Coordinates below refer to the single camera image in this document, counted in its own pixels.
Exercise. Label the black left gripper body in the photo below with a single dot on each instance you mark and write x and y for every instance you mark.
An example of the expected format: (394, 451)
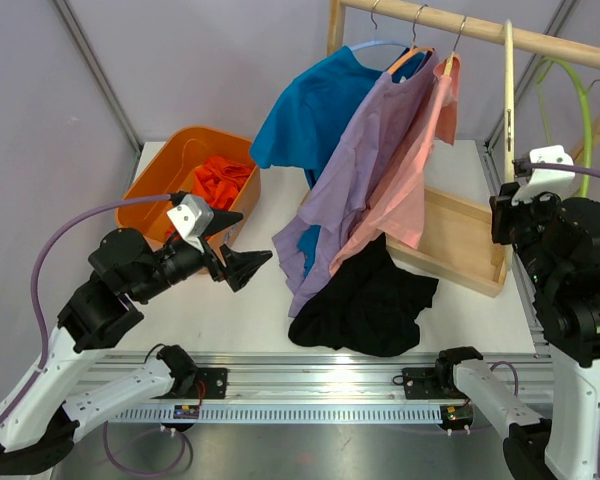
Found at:
(209, 253)

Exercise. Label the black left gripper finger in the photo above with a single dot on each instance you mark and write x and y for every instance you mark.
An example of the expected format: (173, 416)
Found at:
(221, 220)
(240, 267)

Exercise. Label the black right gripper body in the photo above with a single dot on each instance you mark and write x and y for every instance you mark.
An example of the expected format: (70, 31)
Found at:
(507, 214)

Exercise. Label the orange t shirt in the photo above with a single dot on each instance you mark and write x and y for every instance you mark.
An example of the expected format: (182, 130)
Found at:
(218, 180)

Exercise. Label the white hanger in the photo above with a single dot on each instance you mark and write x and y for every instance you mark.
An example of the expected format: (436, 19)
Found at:
(509, 103)

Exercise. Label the pink t shirt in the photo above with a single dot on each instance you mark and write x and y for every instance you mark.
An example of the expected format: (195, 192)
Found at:
(396, 207)

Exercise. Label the black t shirt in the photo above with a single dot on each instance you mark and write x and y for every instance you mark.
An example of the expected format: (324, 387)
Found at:
(369, 306)

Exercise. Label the lime green hanger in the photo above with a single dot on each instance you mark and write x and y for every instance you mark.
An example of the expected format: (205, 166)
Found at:
(563, 107)

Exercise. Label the cream yellow hanger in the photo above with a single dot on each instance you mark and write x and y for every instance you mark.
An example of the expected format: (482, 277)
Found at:
(449, 62)

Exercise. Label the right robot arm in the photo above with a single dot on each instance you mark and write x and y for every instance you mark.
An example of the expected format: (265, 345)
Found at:
(558, 243)

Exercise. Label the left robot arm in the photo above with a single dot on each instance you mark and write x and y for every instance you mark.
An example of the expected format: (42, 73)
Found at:
(42, 420)

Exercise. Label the blue t shirt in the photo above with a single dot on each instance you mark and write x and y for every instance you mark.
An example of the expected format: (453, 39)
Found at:
(306, 123)

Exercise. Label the lilac t shirt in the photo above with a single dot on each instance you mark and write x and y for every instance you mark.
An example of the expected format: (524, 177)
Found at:
(307, 245)

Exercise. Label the orange brown hanger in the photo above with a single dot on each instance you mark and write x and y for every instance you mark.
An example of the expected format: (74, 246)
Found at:
(414, 50)

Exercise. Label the light blue hanger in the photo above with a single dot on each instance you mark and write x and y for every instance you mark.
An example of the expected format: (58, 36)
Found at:
(375, 41)

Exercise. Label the wooden clothes rack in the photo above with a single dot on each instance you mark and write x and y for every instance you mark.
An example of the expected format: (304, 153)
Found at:
(481, 270)

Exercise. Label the orange plastic basket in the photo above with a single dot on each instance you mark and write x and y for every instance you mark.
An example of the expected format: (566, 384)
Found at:
(143, 229)

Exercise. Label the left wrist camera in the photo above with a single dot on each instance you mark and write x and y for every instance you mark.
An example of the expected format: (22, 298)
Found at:
(190, 216)

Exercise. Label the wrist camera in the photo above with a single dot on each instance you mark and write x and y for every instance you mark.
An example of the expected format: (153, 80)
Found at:
(541, 170)
(190, 216)

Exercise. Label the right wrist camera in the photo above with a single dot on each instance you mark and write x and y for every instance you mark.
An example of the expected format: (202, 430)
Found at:
(541, 170)

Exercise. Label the aluminium mounting rail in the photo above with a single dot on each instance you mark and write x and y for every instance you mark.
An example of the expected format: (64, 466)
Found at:
(431, 396)

